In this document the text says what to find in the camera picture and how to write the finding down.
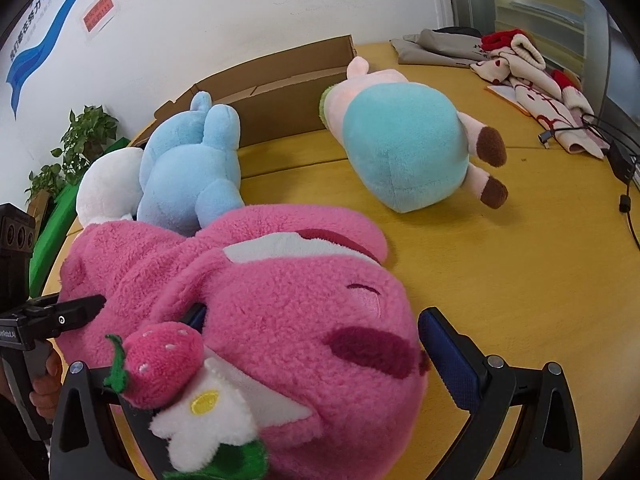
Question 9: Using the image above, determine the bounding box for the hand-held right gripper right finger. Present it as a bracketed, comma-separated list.
[417, 306, 583, 480]

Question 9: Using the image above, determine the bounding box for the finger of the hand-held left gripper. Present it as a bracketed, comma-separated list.
[50, 295, 107, 337]

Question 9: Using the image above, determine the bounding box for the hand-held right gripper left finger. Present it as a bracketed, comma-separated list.
[49, 304, 208, 480]

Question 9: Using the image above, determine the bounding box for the pink plush toy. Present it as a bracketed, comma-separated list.
[54, 203, 430, 480]

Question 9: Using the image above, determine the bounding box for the white plush toy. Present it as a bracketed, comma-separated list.
[76, 147, 146, 228]

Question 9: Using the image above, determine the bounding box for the light blue plush toy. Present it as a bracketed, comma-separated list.
[136, 91, 246, 237]

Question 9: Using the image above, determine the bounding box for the green-haired pig plush toy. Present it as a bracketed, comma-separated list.
[318, 56, 509, 213]

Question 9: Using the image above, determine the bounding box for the cardboard box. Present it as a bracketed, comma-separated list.
[131, 35, 357, 153]

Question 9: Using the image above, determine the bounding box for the person's left hand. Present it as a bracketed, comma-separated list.
[29, 347, 64, 423]

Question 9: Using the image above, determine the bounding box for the green panel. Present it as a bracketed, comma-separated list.
[30, 147, 146, 301]

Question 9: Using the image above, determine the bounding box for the green potted plant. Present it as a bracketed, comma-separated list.
[25, 105, 121, 206]

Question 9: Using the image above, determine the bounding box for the black power adapter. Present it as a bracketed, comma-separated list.
[606, 142, 639, 183]

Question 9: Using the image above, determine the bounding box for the yellow shelf behind glass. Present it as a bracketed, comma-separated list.
[492, 0, 586, 66]

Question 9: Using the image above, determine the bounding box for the frosted glass partition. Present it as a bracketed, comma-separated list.
[445, 0, 640, 126]

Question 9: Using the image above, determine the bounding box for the black cable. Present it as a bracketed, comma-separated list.
[619, 180, 640, 251]
[537, 112, 632, 150]

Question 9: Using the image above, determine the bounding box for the blue wave wall poster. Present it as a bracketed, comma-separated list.
[5, 0, 121, 121]

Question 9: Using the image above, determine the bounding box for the red wall label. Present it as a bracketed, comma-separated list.
[82, 0, 122, 37]

